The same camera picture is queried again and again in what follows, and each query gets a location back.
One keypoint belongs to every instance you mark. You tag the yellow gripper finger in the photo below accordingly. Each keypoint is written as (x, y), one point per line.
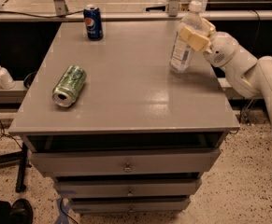
(211, 27)
(194, 40)

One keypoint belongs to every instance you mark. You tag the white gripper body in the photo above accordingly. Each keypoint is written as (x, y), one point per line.
(221, 51)

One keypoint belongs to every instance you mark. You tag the clear plastic bottle blue label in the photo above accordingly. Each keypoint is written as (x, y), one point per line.
(182, 52)

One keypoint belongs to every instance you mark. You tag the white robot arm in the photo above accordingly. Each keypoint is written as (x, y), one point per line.
(248, 75)

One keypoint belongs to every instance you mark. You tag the white pump dispenser bottle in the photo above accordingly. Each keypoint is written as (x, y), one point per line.
(6, 80)

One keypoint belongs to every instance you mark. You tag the blue Pepsi can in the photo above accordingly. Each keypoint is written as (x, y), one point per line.
(93, 23)

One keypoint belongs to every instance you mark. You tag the grey drawer cabinet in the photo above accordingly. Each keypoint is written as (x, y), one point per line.
(130, 100)

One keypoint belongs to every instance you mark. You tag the green soda can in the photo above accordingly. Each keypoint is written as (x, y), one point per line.
(68, 88)

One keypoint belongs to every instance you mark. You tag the grey middle drawer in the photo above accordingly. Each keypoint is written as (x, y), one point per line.
(127, 188)

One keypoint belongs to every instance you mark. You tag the grey drawer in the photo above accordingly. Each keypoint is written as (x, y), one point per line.
(124, 206)
(127, 188)
(127, 162)

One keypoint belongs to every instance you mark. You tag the grey upper drawer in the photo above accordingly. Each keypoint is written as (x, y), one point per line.
(127, 162)

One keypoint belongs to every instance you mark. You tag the grey lower drawer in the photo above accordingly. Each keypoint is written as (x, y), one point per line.
(124, 206)

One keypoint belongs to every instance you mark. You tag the black stand leg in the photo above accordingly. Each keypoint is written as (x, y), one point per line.
(20, 158)

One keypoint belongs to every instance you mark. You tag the black shoe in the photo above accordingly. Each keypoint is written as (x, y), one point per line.
(20, 212)

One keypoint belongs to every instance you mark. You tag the metal frame rail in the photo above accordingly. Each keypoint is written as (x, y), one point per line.
(212, 15)

